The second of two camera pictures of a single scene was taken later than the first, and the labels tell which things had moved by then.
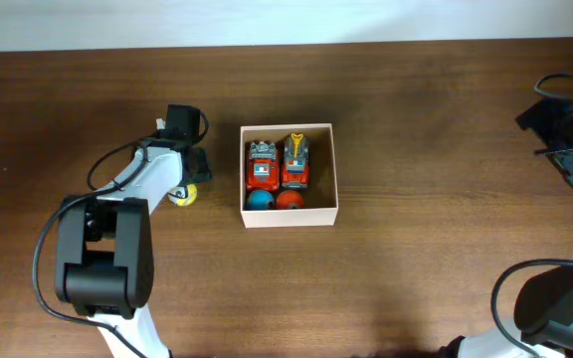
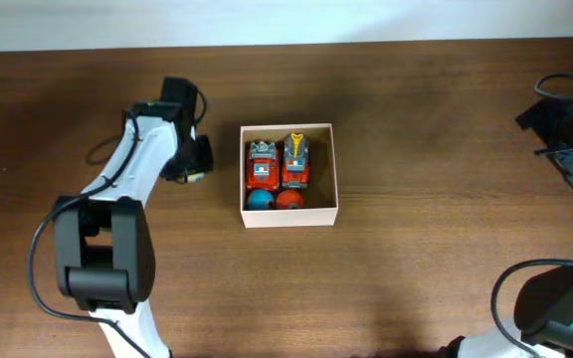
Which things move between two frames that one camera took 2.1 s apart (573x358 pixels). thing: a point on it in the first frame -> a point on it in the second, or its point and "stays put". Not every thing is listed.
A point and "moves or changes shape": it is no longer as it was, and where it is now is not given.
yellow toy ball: [192, 194] moves or changes shape
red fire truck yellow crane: [295, 172] stays put
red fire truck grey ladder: [263, 171] stays put
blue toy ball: [260, 200] stays put
